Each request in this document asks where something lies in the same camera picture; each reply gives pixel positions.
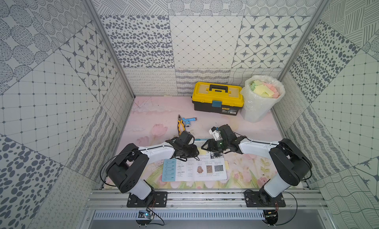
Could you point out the yellow handled pliers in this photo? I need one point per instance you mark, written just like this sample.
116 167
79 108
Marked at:
181 125

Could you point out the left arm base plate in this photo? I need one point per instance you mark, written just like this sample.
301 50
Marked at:
154 199

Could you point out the left circuit board with cable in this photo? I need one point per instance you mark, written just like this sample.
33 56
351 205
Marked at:
147 217

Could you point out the art textbook with yellow cover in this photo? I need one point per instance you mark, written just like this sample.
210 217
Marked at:
208 166

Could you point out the white trash bin with bag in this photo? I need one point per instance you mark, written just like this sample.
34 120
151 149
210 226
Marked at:
255 107

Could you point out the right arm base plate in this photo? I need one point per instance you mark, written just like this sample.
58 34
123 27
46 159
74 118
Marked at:
262 200

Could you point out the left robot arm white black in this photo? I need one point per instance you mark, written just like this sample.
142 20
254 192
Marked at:
126 168

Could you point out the discarded sticky notes pile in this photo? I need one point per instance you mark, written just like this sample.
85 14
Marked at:
264 90

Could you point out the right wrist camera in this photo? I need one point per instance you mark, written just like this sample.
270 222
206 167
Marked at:
215 133

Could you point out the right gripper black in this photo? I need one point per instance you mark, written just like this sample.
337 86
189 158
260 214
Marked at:
211 146

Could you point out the aluminium mounting rail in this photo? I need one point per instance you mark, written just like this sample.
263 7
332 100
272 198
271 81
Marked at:
112 199

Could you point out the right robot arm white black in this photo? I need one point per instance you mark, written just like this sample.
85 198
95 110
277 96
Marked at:
291 164

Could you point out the right black connector with cable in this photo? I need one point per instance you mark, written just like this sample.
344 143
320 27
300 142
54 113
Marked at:
271 218

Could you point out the blue plastic tool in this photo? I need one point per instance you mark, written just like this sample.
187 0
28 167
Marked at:
187 121

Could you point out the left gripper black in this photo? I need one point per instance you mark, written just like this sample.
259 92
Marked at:
191 150

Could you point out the yellow black toolbox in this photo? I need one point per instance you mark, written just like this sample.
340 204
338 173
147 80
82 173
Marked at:
217 98

